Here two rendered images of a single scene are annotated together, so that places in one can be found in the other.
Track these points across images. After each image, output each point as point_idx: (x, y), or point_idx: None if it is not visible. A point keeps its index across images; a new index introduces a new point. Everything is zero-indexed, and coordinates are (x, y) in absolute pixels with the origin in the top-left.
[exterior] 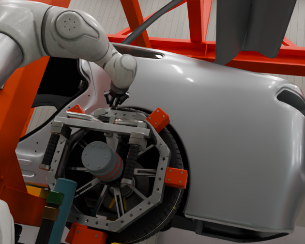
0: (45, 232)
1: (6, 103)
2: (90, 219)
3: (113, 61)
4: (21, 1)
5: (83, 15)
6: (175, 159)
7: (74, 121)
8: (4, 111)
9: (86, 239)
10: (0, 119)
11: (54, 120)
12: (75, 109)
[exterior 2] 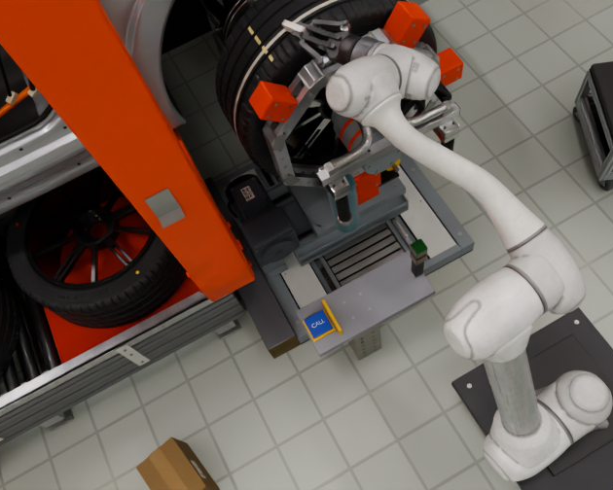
0: (422, 264)
1: (205, 209)
2: (360, 169)
3: (402, 93)
4: (517, 328)
5: (585, 290)
6: (429, 40)
7: (354, 166)
8: (212, 215)
9: (366, 182)
10: (216, 224)
11: (325, 184)
12: (274, 107)
